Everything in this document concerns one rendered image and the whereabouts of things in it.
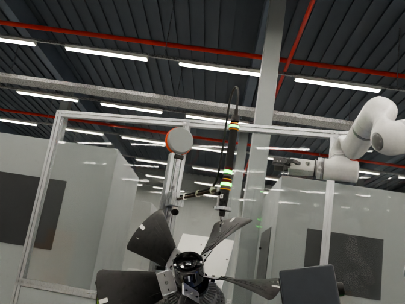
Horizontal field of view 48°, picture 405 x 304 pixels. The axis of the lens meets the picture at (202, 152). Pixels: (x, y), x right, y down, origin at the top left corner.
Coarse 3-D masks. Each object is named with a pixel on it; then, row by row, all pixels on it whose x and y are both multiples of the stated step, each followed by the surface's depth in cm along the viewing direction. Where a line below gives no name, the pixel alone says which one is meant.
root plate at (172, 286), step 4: (160, 272) 176; (164, 272) 177; (168, 272) 177; (160, 276) 176; (164, 276) 176; (168, 276) 177; (172, 276) 177; (160, 280) 176; (164, 280) 176; (168, 280) 177; (172, 280) 177; (160, 284) 176; (164, 284) 176; (168, 284) 176; (172, 284) 177; (160, 288) 175; (164, 288) 176; (172, 288) 176; (176, 288) 177; (164, 292) 176; (168, 292) 176; (172, 292) 176
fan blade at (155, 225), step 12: (156, 216) 200; (156, 228) 196; (168, 228) 193; (132, 240) 200; (144, 240) 197; (156, 240) 193; (168, 240) 190; (144, 252) 195; (156, 252) 191; (168, 252) 187
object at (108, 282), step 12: (96, 276) 174; (108, 276) 174; (120, 276) 174; (132, 276) 174; (144, 276) 174; (156, 276) 175; (96, 288) 171; (108, 288) 171; (120, 288) 172; (132, 288) 172; (144, 288) 173; (156, 288) 174; (108, 300) 170; (120, 300) 170; (132, 300) 171; (144, 300) 172; (156, 300) 174
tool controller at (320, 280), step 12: (288, 276) 92; (300, 276) 92; (312, 276) 91; (324, 276) 91; (288, 288) 92; (300, 288) 91; (312, 288) 91; (324, 288) 90; (336, 288) 90; (288, 300) 91; (300, 300) 91; (312, 300) 90; (324, 300) 90; (336, 300) 89
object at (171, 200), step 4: (168, 192) 244; (172, 192) 237; (176, 192) 238; (168, 196) 242; (172, 196) 237; (176, 196) 238; (168, 200) 240; (172, 200) 236; (176, 200) 237; (180, 200) 238; (168, 204) 239; (172, 204) 236; (176, 204) 237; (180, 204) 238
